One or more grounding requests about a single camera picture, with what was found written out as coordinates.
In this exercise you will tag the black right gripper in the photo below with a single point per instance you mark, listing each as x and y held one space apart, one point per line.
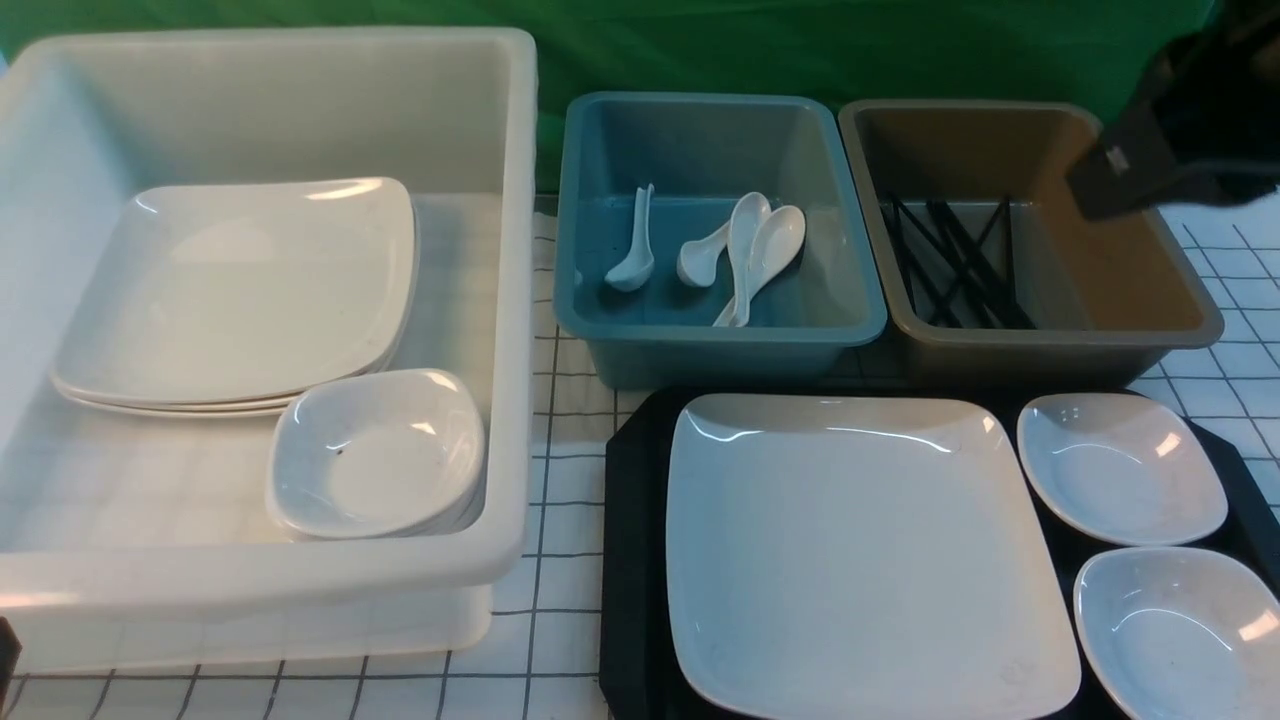
1201 128

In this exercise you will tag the white small dish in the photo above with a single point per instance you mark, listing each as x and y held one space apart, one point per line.
1179 633
1123 469

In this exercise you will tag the white ceramic soup spoon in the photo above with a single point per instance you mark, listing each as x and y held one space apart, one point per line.
778 243

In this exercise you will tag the large white square plate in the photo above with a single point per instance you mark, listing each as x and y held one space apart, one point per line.
860 558

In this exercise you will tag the brown plastic bin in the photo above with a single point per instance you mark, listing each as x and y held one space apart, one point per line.
1109 299

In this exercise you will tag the black chopsticks in bin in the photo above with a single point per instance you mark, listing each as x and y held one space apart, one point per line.
954 277

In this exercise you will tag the green cloth backdrop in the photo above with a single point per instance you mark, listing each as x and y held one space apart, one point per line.
1088 53

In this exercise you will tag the teal plastic bin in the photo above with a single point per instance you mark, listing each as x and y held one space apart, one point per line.
703 152

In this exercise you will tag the white spoon small in bin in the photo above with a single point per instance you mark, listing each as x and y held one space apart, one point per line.
697 261

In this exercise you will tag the white spoon left in bin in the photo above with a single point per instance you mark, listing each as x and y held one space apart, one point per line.
636 268

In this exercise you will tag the black serving tray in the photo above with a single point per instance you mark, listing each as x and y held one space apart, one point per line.
639 673

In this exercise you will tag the checkered white tablecloth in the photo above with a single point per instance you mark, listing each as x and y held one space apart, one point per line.
560 600

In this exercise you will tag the stack of white dishes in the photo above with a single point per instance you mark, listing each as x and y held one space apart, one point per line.
380 455

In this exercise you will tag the stack of white plates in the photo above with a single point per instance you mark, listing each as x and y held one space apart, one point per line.
209 294

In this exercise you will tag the large white plastic tub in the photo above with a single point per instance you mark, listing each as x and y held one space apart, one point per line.
451 112

